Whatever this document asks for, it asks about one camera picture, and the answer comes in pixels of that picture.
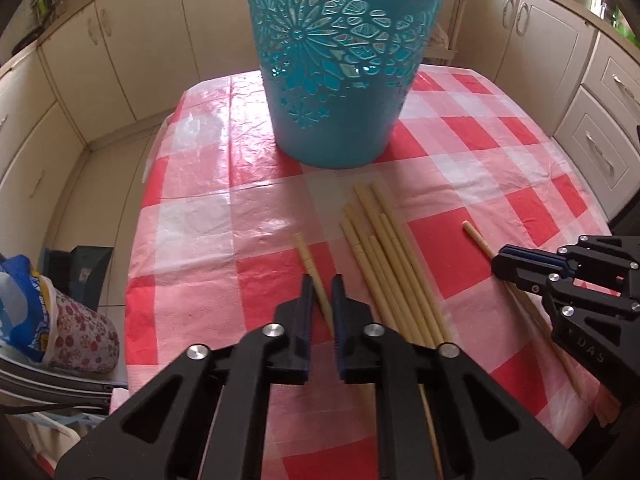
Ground bamboo chopstick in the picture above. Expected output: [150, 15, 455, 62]
[369, 235, 424, 344]
[378, 214, 442, 348]
[341, 203, 414, 342]
[370, 182, 451, 347]
[462, 220, 585, 399]
[341, 217, 398, 330]
[355, 184, 445, 348]
[294, 233, 334, 334]

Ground cream kitchen base cabinets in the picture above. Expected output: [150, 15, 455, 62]
[1, 0, 639, 258]

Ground red white checkered tablecloth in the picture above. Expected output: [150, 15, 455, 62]
[125, 66, 620, 444]

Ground floral patterned bag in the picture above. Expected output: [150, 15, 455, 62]
[42, 290, 120, 375]

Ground blue white plastic bag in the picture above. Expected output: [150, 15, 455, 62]
[1, 255, 53, 363]

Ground teal perforated plastic basket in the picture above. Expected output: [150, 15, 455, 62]
[247, 0, 442, 169]

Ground white storage trolley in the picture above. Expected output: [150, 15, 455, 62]
[423, 0, 468, 65]

